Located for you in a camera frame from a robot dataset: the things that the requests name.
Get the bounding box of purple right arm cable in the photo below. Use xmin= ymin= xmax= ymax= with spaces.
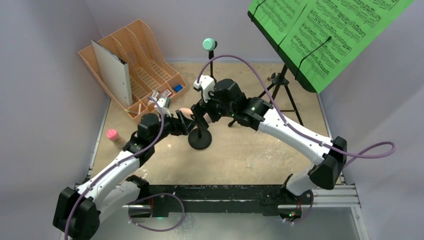
xmin=196 ymin=54 xmax=397 ymax=168

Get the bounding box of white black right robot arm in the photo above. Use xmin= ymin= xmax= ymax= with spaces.
xmin=191 ymin=75 xmax=347 ymax=204

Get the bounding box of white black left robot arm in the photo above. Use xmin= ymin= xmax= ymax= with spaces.
xmin=52 ymin=110 xmax=195 ymax=240

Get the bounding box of black tripod music stand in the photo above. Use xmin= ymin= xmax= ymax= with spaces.
xmin=247 ymin=0 xmax=332 ymax=126

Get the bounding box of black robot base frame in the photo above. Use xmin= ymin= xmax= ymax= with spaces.
xmin=117 ymin=180 xmax=319 ymax=220

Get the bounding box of orange plastic file organizer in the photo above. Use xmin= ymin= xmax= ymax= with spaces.
xmin=78 ymin=19 xmax=188 ymax=123

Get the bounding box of blue small box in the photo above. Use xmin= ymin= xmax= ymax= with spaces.
xmin=173 ymin=84 xmax=184 ymax=93

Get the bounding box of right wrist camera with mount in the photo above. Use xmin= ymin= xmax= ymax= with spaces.
xmin=193 ymin=75 xmax=215 ymax=103

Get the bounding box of black mic stand for pink mic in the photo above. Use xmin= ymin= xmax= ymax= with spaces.
xmin=188 ymin=111 xmax=212 ymax=150

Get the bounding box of grey binder folder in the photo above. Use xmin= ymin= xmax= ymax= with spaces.
xmin=91 ymin=40 xmax=133 ymax=109

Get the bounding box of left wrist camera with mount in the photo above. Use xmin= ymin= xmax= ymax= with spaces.
xmin=148 ymin=96 xmax=172 ymax=117

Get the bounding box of pink toy microphone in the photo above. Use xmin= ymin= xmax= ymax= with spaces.
xmin=179 ymin=107 xmax=212 ymax=124

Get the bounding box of red white staples box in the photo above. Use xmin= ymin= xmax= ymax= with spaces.
xmin=160 ymin=89 xmax=173 ymax=97

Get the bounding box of pink capped bottle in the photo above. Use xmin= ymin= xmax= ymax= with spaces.
xmin=106 ymin=128 xmax=127 ymax=150

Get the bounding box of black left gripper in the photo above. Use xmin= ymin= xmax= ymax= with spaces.
xmin=150 ymin=109 xmax=197 ymax=146

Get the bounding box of black mic stand with green mic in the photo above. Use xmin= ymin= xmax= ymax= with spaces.
xmin=208 ymin=40 xmax=218 ymax=83

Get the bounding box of mint green toy microphone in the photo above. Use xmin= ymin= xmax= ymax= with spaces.
xmin=202 ymin=37 xmax=218 ymax=52

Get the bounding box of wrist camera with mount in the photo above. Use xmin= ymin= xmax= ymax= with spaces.
xmin=148 ymin=96 xmax=172 ymax=117
xmin=193 ymin=75 xmax=215 ymax=103

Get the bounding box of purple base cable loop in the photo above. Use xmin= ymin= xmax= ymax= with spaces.
xmin=128 ymin=193 xmax=185 ymax=233

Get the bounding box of green sheet music paper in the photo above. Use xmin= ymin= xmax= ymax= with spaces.
xmin=247 ymin=0 xmax=411 ymax=93

